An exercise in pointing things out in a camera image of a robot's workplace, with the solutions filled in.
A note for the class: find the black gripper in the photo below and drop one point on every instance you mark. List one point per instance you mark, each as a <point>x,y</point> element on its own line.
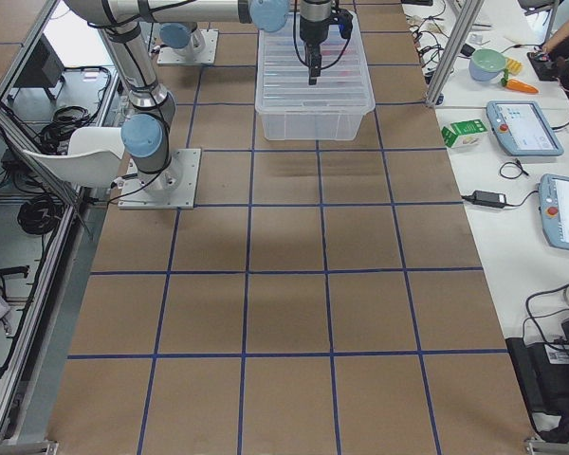
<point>310,29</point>

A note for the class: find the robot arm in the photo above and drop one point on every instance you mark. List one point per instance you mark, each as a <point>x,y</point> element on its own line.
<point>145,133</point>
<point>182,37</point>

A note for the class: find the clear plastic storage box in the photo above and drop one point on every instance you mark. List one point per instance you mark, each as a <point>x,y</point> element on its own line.
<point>311,125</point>

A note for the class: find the green bowl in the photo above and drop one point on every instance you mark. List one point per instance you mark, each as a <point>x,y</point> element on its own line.
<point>485,64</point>

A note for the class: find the green white carton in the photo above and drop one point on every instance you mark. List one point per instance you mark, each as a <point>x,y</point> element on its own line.
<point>463,133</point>

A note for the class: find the yellow toy corn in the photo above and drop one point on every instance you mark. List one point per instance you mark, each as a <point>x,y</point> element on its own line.
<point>513,67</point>

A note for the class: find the toy carrot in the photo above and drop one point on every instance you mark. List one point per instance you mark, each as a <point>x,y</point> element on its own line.
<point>518,86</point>

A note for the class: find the teach pendant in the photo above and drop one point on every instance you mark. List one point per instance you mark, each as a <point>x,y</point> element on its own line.
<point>521,128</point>
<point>554,209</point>

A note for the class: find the black power adapter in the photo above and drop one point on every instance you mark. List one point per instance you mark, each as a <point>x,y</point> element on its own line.
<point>488,199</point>

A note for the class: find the white chair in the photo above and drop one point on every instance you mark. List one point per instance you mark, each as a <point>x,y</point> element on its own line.
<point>92,160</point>

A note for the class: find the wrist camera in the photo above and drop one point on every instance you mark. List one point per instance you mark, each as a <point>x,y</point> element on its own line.
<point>343,18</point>

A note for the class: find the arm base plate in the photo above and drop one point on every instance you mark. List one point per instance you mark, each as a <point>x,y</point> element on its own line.
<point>174,188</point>
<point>168,57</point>

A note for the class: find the aluminium frame post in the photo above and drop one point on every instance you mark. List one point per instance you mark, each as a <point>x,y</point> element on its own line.
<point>458,36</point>

